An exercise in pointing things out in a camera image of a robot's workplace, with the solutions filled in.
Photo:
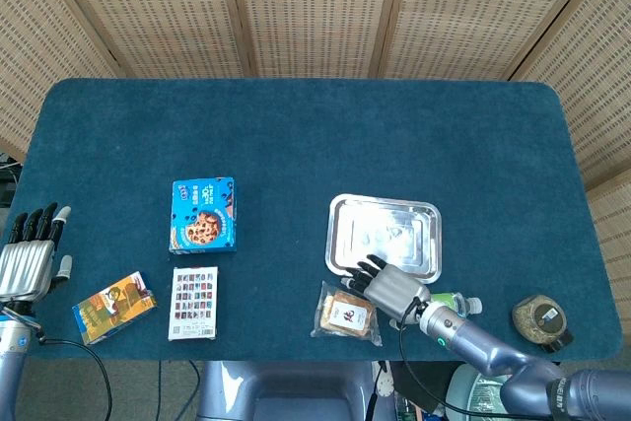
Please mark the orange and blue snack box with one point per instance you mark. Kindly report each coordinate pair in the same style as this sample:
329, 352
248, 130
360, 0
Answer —
113, 306

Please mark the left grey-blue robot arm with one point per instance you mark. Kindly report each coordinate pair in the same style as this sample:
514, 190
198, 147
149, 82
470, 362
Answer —
12, 367

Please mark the blue table cloth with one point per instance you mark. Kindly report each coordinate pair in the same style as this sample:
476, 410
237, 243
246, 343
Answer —
305, 145

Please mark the clear bottle with green label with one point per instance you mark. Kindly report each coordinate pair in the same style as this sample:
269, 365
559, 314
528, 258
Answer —
461, 303

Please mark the pale green plastic bowl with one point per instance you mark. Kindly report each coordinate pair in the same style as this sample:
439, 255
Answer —
468, 386

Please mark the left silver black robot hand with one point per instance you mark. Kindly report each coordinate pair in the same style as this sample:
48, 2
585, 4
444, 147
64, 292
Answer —
24, 268

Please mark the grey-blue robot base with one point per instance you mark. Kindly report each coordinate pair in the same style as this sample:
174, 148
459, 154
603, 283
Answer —
286, 391

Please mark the glass jar with black lid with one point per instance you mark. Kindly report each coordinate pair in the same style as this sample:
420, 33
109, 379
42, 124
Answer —
539, 317

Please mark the clear bagged biscuit pack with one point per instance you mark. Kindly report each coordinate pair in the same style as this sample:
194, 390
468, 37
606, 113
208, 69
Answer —
345, 318

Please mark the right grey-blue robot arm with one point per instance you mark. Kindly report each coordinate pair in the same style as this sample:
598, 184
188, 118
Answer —
473, 339

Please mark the silver metal tray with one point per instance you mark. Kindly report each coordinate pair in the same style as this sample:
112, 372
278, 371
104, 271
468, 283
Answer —
394, 229

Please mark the blue chocolate chip cookie box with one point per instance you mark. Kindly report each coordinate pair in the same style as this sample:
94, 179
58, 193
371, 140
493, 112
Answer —
203, 216

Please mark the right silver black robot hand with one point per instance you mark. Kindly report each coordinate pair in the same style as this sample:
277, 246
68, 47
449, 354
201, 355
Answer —
394, 290

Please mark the woven bamboo folding screen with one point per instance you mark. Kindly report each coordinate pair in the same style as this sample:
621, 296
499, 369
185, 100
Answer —
315, 12

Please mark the white picture grid card box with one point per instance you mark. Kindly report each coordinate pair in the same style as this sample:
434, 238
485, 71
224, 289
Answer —
193, 303

